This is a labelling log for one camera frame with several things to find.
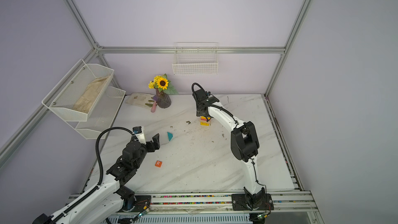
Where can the sunflower bouquet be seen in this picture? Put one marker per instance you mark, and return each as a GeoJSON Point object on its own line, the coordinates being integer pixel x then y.
{"type": "Point", "coordinates": [162, 84]}

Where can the white wire wall basket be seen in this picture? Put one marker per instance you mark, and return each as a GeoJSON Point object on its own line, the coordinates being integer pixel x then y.
{"type": "Point", "coordinates": [195, 58]}

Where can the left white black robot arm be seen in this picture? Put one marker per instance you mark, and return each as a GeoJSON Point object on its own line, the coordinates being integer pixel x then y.
{"type": "Point", "coordinates": [110, 194]}

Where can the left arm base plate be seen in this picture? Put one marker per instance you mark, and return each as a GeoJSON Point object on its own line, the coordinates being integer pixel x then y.
{"type": "Point", "coordinates": [136, 204]}

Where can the beige cloth in shelf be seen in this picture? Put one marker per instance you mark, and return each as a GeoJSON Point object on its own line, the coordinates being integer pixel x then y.
{"type": "Point", "coordinates": [88, 98]}

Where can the pink tube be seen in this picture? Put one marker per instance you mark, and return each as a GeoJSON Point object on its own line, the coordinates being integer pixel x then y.
{"type": "Point", "coordinates": [153, 109]}

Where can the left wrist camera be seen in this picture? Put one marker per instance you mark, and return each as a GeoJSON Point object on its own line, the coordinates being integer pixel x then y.
{"type": "Point", "coordinates": [139, 133]}

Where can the teal triangular wood block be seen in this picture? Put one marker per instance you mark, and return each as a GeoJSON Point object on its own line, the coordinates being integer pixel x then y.
{"type": "Point", "coordinates": [170, 136]}

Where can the orange letter cube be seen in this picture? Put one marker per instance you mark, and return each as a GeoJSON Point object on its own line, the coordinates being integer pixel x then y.
{"type": "Point", "coordinates": [158, 164]}

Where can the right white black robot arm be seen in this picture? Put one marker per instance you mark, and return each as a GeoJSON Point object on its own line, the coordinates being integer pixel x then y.
{"type": "Point", "coordinates": [244, 143]}

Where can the white lower mesh shelf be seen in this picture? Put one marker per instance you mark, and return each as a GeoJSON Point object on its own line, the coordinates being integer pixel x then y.
{"type": "Point", "coordinates": [103, 115]}

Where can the white mesh shelf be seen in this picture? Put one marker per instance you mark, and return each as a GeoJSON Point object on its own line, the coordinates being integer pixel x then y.
{"type": "Point", "coordinates": [62, 98]}
{"type": "Point", "coordinates": [103, 115]}

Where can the aluminium front rail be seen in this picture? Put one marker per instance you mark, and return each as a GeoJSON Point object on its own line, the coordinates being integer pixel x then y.
{"type": "Point", "coordinates": [295, 201]}

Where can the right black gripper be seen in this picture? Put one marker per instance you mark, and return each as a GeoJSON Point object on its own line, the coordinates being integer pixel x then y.
{"type": "Point", "coordinates": [198, 112]}

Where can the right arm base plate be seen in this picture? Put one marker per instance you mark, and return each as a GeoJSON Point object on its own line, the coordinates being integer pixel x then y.
{"type": "Point", "coordinates": [259, 202]}

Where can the white upper mesh shelf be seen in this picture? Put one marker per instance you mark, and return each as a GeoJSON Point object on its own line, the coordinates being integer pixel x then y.
{"type": "Point", "coordinates": [62, 98]}

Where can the dark purple glass vase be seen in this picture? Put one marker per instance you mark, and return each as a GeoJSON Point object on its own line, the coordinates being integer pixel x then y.
{"type": "Point", "coordinates": [163, 100]}

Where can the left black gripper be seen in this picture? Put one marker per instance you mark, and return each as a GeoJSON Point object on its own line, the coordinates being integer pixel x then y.
{"type": "Point", "coordinates": [156, 144]}

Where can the white cloth on table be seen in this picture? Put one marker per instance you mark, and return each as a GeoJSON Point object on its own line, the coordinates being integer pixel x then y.
{"type": "Point", "coordinates": [143, 100]}

